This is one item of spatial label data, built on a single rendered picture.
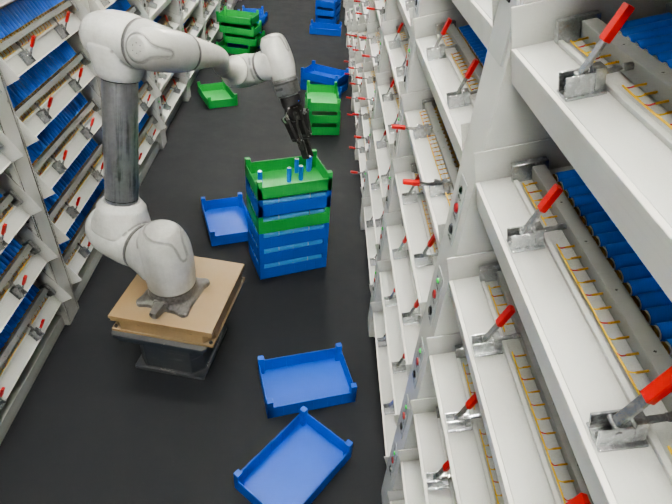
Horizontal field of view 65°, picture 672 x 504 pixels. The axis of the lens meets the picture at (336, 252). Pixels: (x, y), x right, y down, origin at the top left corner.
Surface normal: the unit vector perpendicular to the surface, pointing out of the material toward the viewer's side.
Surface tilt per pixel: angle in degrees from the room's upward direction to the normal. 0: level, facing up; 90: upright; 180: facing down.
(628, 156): 16
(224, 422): 0
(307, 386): 0
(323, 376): 0
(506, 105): 90
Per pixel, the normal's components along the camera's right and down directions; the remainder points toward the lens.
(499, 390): -0.21, -0.77
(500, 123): 0.01, 0.62
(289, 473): 0.07, -0.78
